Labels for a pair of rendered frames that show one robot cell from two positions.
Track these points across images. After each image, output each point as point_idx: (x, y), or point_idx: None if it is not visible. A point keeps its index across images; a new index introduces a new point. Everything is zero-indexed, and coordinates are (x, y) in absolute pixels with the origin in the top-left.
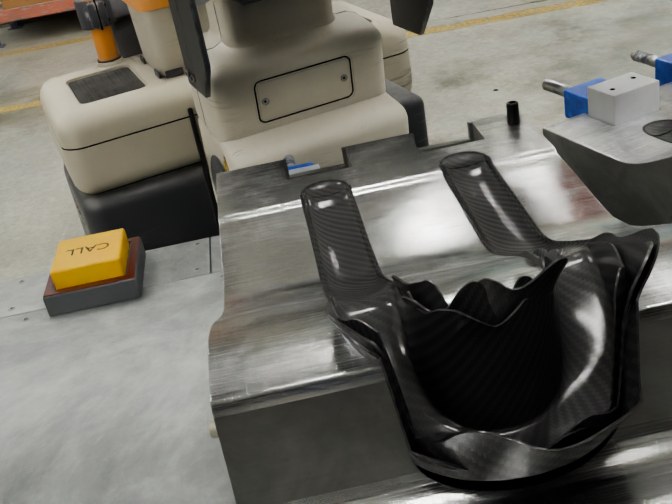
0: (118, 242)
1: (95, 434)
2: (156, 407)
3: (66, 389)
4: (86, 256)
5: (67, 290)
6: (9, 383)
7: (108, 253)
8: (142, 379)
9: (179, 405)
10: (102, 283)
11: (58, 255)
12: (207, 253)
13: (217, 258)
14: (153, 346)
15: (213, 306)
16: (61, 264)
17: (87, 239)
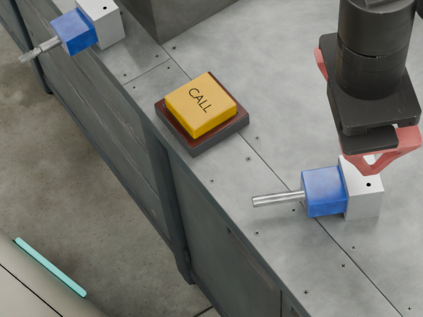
0: (186, 84)
1: (337, 23)
2: (306, 10)
3: (311, 61)
4: (209, 93)
5: (236, 102)
6: (320, 95)
7: (203, 81)
8: (287, 29)
9: (300, 1)
10: (222, 85)
11: (213, 114)
12: (146, 73)
13: (152, 64)
14: (258, 42)
15: (209, 34)
16: (224, 102)
17: (186, 109)
